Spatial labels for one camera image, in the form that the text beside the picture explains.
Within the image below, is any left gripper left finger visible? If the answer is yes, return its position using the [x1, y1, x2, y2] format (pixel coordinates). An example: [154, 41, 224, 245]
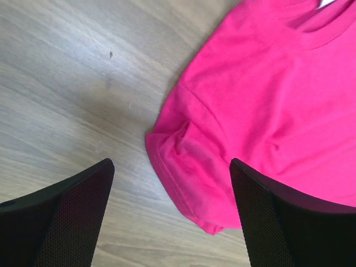
[1, 159, 115, 266]

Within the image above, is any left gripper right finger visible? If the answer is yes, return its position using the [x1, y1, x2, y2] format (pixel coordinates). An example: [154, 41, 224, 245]
[230, 159, 355, 266]

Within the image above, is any magenta t-shirt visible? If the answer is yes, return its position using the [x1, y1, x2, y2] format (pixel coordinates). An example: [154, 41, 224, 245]
[146, 1, 355, 235]

